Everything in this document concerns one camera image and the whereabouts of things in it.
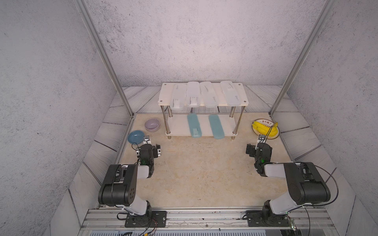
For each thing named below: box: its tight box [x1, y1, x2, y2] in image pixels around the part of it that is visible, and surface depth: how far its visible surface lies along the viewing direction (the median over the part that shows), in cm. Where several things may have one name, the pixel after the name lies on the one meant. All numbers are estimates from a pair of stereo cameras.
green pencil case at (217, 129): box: [208, 114, 225, 140], surface depth 106 cm
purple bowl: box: [144, 118, 161, 133], surface depth 112 cm
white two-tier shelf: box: [157, 82, 250, 140], surface depth 88 cm
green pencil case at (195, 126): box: [187, 113, 202, 139], surface depth 105 cm
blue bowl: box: [127, 129, 145, 146], surface depth 107 cm
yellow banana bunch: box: [252, 120, 279, 138], surface depth 107 cm
